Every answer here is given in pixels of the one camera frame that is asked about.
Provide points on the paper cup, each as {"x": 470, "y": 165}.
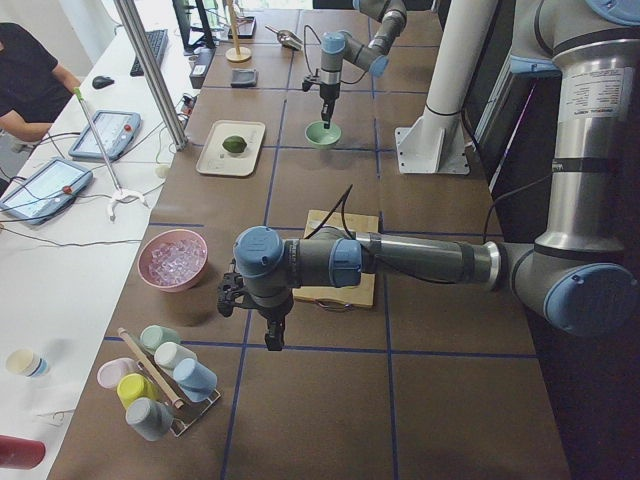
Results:
{"x": 27, "y": 363}

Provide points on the wooden rack handle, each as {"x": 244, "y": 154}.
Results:
{"x": 148, "y": 365}

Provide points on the pink cup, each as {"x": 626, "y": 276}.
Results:
{"x": 111, "y": 372}

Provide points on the white rabbit tray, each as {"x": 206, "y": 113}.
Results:
{"x": 214, "y": 160}

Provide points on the green cup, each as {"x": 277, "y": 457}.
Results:
{"x": 153, "y": 336}

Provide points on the seated person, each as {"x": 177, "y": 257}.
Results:
{"x": 35, "y": 86}

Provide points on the green avocado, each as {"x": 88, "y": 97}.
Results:
{"x": 234, "y": 144}

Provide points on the metal scoop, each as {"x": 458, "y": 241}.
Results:
{"x": 286, "y": 38}

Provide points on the white wire cup rack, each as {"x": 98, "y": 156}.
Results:
{"x": 186, "y": 417}

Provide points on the grey cup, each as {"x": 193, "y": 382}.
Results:
{"x": 150, "y": 418}

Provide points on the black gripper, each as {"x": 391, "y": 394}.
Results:
{"x": 273, "y": 313}
{"x": 328, "y": 94}

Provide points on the yellow cup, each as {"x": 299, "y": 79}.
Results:
{"x": 134, "y": 386}

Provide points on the pink bowl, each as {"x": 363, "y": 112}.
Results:
{"x": 171, "y": 235}

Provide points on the near teach pendant tablet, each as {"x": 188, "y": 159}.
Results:
{"x": 47, "y": 192}

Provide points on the far teach pendant tablet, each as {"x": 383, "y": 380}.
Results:
{"x": 116, "y": 130}

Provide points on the bamboo cutting board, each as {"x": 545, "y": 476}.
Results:
{"x": 347, "y": 281}

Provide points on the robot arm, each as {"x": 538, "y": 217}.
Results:
{"x": 372, "y": 58}
{"x": 570, "y": 275}

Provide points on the red bottle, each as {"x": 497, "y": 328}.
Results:
{"x": 20, "y": 453}

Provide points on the white stand with rod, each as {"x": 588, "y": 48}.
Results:
{"x": 120, "y": 194}

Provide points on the metal cutting board handle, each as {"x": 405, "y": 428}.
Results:
{"x": 333, "y": 306}

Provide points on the teach pendant tablet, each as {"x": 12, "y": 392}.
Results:
{"x": 116, "y": 130}
{"x": 47, "y": 192}

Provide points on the grey folded cloth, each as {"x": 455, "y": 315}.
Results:
{"x": 244, "y": 78}

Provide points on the aluminium frame post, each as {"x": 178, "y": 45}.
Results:
{"x": 135, "y": 30}

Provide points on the green bowl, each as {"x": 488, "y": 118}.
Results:
{"x": 320, "y": 137}

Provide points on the black frame tray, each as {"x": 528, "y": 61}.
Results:
{"x": 245, "y": 29}

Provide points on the white cup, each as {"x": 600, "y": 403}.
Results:
{"x": 169, "y": 354}

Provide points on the black computer mouse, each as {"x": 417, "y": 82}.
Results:
{"x": 100, "y": 82}

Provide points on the clear ice cubes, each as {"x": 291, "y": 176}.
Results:
{"x": 175, "y": 262}

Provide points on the light blue cup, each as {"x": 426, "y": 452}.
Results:
{"x": 196, "y": 380}

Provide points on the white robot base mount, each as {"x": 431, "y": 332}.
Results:
{"x": 435, "y": 144}

